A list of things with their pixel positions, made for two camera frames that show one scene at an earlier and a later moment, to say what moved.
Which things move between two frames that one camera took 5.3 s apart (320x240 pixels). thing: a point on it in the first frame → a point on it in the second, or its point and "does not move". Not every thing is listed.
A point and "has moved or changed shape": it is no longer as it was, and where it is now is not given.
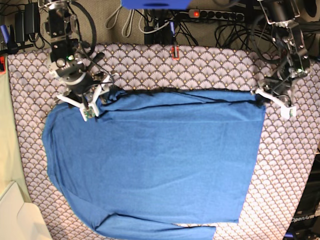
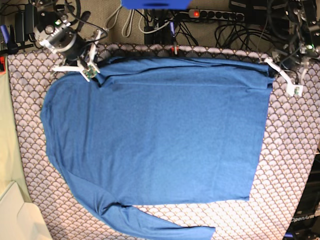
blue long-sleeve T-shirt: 157,164 has moved or changed shape
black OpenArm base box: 305,223 does not move
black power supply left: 27,22 does not move
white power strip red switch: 216,14 does not move
